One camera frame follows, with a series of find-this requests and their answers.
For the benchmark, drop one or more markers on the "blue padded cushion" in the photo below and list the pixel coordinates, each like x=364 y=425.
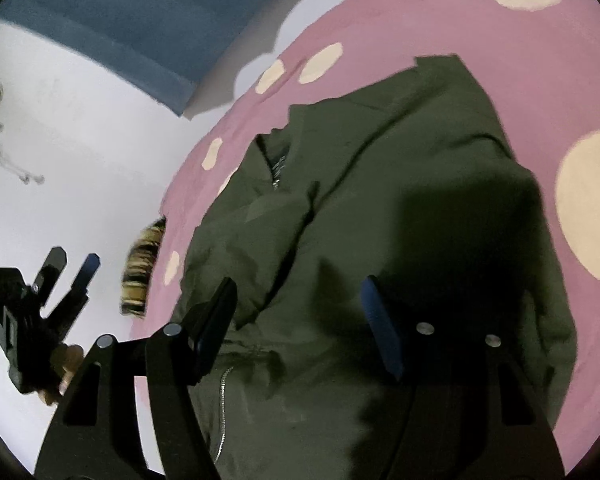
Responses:
x=130 y=15

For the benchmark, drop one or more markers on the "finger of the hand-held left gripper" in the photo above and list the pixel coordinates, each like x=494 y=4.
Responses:
x=86 y=270
x=54 y=267

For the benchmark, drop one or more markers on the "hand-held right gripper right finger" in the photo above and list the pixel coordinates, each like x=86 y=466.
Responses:
x=380 y=320

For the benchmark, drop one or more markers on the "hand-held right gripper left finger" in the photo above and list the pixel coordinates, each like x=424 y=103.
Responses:
x=211 y=320

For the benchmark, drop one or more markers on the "dark green zip jacket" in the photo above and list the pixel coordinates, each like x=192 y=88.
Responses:
x=380 y=160

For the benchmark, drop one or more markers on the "pink blanket with cream dots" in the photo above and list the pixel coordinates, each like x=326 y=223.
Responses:
x=430 y=25

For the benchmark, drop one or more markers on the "yellow black striped cloth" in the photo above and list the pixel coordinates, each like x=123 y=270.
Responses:
x=140 y=270

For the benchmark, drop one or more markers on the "person's left hand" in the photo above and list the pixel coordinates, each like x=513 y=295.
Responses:
x=68 y=352

